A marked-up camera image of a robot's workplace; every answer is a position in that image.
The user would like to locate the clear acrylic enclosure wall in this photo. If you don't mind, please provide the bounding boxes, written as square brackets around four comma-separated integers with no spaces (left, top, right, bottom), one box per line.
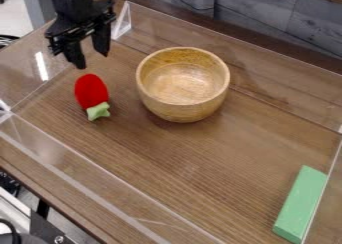
[0,2,342,244]

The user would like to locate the clear acrylic corner bracket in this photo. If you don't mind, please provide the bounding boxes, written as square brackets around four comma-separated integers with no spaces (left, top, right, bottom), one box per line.
[112,2,133,40]

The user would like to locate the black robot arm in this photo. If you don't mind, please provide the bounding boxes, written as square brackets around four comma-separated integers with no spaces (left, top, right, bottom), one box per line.
[45,0,117,69]

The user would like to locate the light wooden bowl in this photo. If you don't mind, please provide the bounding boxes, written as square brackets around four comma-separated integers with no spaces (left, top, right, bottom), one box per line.
[136,47,232,123]

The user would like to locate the green rectangular block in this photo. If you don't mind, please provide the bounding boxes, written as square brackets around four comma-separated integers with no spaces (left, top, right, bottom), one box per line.
[273,166,328,244]

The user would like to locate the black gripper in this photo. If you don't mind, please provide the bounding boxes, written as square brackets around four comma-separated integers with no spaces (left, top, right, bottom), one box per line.
[46,1,117,69]

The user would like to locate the red felt strawberry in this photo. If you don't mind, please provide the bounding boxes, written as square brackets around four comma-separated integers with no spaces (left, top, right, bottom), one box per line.
[74,73,112,121]

